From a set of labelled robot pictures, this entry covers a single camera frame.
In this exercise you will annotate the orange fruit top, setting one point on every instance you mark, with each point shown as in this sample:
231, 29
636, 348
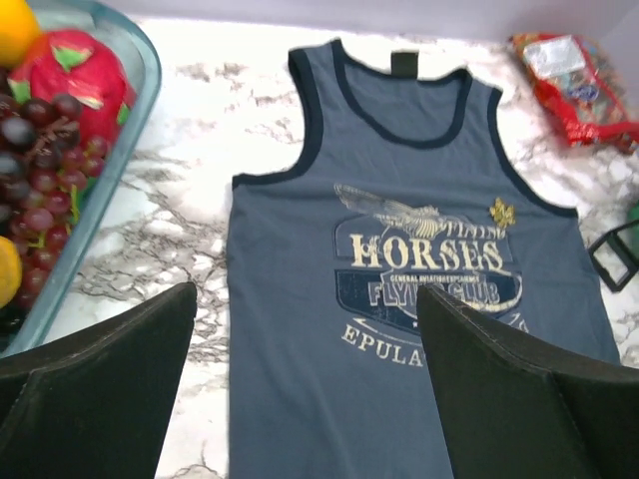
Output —
19, 28

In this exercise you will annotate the orange fruit front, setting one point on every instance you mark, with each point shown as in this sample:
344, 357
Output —
10, 271

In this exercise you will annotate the teal plastic fruit container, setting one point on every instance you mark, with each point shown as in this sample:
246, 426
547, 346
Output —
143, 69

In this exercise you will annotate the dark purple grape bunch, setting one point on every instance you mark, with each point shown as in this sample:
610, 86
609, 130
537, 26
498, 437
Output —
46, 169

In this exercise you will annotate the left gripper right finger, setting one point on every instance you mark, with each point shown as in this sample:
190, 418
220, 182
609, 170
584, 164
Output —
514, 406

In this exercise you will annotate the orange fruit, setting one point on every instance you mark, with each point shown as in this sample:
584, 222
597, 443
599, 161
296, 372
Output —
10, 271
19, 28

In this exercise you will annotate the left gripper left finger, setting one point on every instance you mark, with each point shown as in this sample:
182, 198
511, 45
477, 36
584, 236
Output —
96, 404

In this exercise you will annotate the red apple right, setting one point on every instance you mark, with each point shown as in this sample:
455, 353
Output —
74, 62

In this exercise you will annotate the green plate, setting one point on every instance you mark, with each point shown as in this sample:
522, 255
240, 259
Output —
633, 216

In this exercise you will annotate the blue printed tank top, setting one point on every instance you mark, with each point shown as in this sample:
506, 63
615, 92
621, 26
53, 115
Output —
391, 192

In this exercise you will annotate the gold brooch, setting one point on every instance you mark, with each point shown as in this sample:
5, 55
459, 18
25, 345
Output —
502, 213

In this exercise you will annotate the red candy bag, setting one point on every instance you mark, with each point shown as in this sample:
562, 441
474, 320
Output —
582, 93

